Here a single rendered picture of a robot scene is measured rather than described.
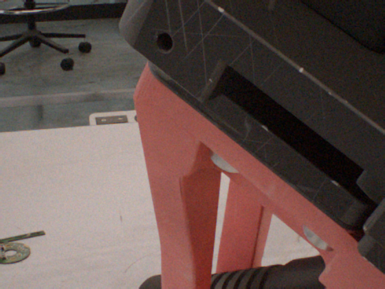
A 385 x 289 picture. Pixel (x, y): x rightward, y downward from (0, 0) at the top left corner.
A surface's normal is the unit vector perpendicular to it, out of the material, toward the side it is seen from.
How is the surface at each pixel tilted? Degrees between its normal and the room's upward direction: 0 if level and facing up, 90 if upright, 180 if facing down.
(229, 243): 87
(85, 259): 0
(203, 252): 97
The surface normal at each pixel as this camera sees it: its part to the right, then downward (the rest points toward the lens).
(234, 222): -0.51, 0.28
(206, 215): 0.84, 0.31
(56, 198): -0.01, -0.93
